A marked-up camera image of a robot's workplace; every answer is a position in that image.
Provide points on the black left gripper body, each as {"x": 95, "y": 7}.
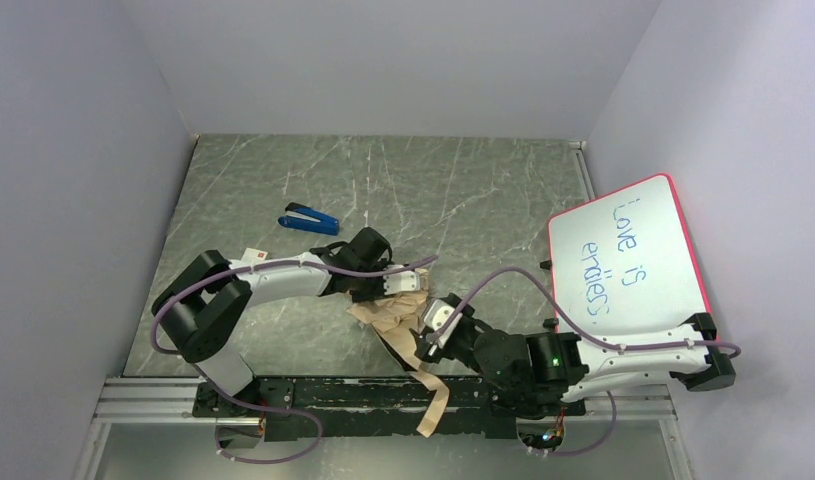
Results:
{"x": 365, "y": 291}

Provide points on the beige folding umbrella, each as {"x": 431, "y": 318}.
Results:
{"x": 395, "y": 320}

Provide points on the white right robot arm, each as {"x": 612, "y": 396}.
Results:
{"x": 532, "y": 376}

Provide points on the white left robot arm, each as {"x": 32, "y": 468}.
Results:
{"x": 200, "y": 309}

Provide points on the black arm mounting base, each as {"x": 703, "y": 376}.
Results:
{"x": 301, "y": 407}

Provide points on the blue stapler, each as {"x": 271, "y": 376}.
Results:
{"x": 303, "y": 218}

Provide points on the small white paper box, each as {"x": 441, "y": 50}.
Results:
{"x": 252, "y": 255}

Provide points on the pink-framed whiteboard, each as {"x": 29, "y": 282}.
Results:
{"x": 623, "y": 263}

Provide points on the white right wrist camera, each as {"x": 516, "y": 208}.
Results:
{"x": 436, "y": 314}

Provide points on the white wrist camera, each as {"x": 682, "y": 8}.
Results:
{"x": 408, "y": 281}
{"x": 436, "y": 314}

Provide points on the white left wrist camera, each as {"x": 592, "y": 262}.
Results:
{"x": 408, "y": 281}

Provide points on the aluminium frame rail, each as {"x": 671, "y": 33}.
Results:
{"x": 151, "y": 401}

